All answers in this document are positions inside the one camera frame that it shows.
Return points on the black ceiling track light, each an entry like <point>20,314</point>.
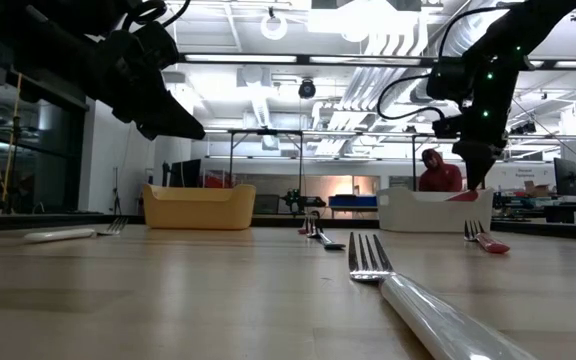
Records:
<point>523,128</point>

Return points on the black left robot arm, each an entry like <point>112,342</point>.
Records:
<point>43,45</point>

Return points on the yellow plastic bin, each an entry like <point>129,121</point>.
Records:
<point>198,207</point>

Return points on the black round ceiling camera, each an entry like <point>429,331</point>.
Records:
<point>307,89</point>

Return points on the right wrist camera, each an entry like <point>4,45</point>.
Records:
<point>445,127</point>

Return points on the long ceiling light bar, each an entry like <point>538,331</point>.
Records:
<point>243,58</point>

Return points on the background work desk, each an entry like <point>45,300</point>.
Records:
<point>543,210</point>

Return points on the black aluminium table frame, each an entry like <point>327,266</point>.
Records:
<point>273,221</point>

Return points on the black computer monitor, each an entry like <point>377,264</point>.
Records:
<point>185,173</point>
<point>565,176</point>

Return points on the person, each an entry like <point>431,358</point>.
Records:
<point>440,177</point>

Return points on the small robot with green lights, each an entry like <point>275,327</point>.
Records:
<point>298,201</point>

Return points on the silver ventilation duct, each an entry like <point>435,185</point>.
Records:
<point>460,37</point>

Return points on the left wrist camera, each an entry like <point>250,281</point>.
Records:
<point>155,45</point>

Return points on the white plastic bin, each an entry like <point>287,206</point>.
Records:
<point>433,212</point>

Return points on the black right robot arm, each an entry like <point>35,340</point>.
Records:
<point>508,40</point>

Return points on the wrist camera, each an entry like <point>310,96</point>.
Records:
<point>155,45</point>
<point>445,127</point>

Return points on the blue storage bin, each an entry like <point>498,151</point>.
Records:
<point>352,201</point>

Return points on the cardboard box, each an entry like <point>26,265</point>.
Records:
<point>535,189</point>

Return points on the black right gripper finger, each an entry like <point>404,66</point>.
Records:
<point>462,155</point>
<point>479,160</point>

